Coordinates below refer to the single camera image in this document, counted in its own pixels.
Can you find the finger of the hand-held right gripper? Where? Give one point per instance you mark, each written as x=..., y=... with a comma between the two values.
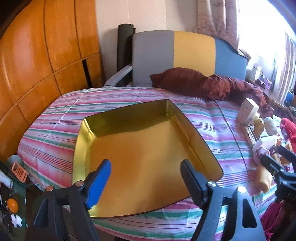
x=271, y=165
x=285, y=153

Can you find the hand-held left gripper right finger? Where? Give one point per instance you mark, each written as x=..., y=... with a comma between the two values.
x=192, y=183

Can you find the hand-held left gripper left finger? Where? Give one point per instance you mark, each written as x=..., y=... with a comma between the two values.
x=99, y=183

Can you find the yellow sock pair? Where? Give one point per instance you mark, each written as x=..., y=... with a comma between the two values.
x=259, y=127

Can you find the gold tin tray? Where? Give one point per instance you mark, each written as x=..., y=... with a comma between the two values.
x=143, y=150

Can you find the tall white carton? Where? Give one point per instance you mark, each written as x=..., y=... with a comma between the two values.
x=247, y=111

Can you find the red cloth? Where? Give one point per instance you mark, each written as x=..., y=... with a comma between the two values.
x=289, y=127

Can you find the maroon knit cloth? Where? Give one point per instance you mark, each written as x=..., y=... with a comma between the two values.
x=275, y=217

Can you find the wooden desk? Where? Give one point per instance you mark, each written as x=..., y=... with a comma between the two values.
x=272, y=97

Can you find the purple box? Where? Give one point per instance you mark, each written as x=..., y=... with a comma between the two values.
x=265, y=83

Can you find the orange plastic rack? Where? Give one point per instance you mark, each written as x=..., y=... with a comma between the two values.
x=18, y=171

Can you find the striped bed blanket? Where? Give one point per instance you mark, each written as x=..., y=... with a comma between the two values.
x=57, y=111

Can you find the glass side table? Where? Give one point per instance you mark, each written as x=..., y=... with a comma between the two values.
x=25, y=222

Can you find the white appliance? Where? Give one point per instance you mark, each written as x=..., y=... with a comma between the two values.
x=254, y=73

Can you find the grey bowl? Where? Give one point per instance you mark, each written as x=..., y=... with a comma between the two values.
x=15, y=160

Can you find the orange fruit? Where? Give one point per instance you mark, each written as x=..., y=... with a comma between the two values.
x=12, y=205

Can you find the patterned curtain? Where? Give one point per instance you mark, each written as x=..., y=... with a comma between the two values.
x=290, y=62
x=217, y=18

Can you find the white crumpled tissue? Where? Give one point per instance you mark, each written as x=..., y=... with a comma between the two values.
x=16, y=220

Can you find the maroon jacket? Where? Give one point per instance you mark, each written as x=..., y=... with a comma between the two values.
x=208, y=85

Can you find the black rolled mat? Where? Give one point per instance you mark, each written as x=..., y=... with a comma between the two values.
x=123, y=46

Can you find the wooden wardrobe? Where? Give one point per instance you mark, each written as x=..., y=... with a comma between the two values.
x=34, y=58

